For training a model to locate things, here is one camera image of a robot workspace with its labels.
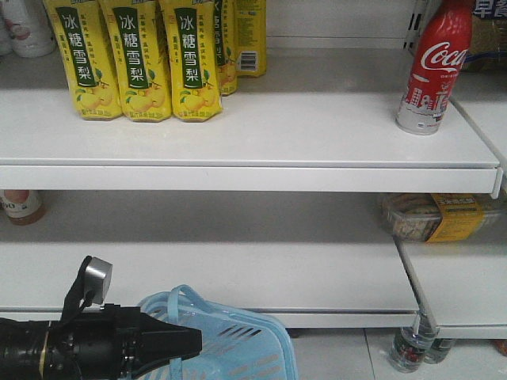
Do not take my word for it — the light blue plastic basket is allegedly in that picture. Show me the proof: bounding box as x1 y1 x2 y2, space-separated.
138 285 299 379

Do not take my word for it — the orange C100 drink bottle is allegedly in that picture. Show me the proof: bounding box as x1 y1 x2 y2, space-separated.
1 190 45 226

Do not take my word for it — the blue breakfast biscuit bag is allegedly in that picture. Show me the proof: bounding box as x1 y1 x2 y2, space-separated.
462 0 506 72

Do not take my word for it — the white right shelf unit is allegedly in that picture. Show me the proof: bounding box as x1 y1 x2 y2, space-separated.
1 1 506 336

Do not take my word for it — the clear biscuit box yellow band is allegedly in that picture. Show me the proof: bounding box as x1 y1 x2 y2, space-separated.
379 192 506 242

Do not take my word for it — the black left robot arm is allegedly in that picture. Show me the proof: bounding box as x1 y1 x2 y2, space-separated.
1 304 203 379

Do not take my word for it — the white peach drink bottle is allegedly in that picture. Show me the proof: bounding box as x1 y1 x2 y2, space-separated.
1 0 55 59

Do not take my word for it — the clear water bottle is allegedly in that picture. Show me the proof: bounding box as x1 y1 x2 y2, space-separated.
388 312 436 373
424 338 456 364

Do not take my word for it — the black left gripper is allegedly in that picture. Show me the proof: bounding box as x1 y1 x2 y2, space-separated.
47 304 202 379

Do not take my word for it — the yellow pear drink bottle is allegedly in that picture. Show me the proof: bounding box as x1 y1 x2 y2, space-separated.
159 0 223 122
99 0 173 122
236 0 267 77
43 1 123 120
213 0 238 97

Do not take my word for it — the red coca-cola aluminium bottle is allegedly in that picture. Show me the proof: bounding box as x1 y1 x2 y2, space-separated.
396 0 475 135

